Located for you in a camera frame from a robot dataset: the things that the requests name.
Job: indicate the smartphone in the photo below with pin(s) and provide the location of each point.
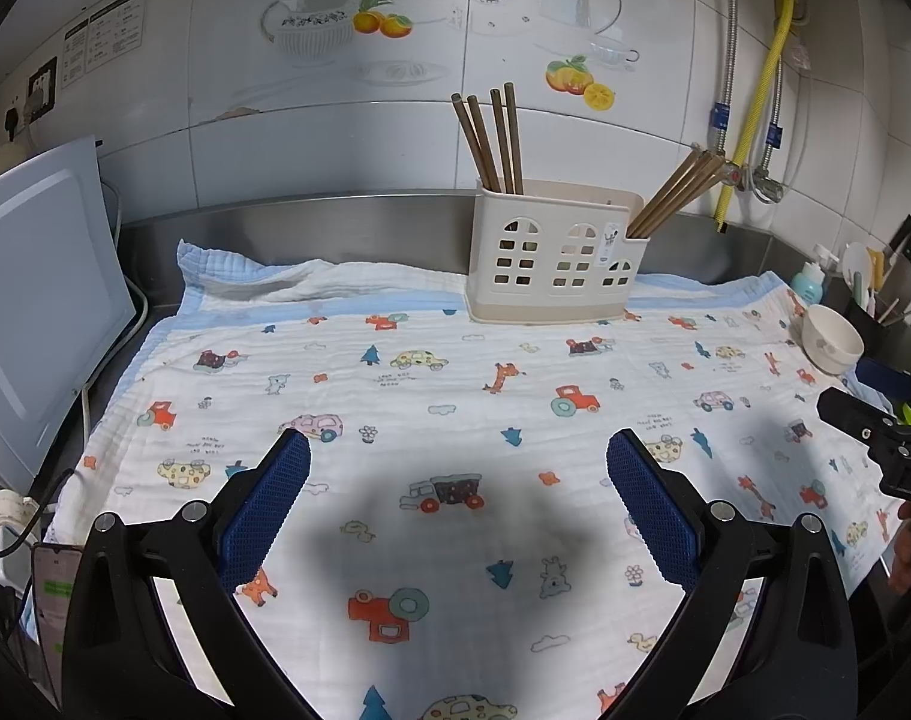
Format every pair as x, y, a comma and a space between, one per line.
50, 600

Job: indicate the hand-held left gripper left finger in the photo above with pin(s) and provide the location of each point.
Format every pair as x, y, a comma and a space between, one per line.
268, 510

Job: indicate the steel cleaver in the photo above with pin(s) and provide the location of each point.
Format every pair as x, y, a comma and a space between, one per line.
903, 281

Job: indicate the cream plastic utensil holder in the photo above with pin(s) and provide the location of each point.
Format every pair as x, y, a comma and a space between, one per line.
553, 262

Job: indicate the white ceramic bowl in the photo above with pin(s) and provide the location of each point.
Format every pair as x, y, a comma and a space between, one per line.
830, 337

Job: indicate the person's right hand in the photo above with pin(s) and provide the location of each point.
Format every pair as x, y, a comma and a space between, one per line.
905, 551

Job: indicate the teal soap bottle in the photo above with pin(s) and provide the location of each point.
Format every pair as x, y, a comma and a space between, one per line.
807, 283

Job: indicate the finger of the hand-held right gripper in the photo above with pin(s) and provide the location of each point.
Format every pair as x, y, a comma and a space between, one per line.
849, 412
886, 381

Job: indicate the printed white cloth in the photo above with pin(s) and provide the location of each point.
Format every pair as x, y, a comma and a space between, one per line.
463, 405

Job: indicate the black utensil caddy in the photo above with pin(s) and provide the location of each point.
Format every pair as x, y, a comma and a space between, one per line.
890, 337

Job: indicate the wall label sticker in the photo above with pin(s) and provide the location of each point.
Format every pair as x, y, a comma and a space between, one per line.
103, 34

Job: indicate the small black wall socket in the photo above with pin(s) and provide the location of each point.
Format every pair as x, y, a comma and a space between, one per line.
11, 122

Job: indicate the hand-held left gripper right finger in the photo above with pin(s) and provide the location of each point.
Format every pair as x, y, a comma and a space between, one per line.
650, 510

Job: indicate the white power strip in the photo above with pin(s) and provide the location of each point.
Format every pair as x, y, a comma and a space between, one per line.
2, 514

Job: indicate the plain metal valve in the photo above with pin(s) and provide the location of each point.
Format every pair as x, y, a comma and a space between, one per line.
768, 185

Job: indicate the white spatula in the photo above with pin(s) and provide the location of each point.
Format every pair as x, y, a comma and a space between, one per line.
858, 266

